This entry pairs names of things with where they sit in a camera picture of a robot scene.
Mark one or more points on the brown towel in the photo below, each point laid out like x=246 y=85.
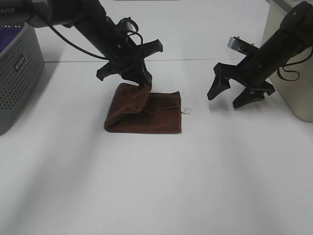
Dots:
x=135 y=109

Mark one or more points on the beige storage bin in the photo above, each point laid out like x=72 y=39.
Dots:
x=297 y=88

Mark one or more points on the white towel label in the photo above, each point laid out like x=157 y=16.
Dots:
x=186 y=110

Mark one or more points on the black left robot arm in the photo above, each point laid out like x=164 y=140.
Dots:
x=87 y=16

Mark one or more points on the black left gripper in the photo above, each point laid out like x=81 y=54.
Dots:
x=129 y=60

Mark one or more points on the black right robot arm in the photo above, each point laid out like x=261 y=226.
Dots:
x=294 y=35

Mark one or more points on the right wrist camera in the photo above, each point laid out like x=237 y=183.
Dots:
x=241 y=46

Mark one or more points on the purple cloth in basket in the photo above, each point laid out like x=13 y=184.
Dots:
x=7 y=34

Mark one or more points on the grey perforated laundry basket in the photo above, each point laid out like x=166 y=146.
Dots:
x=21 y=67

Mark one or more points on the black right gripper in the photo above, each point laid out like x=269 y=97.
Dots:
x=251 y=72

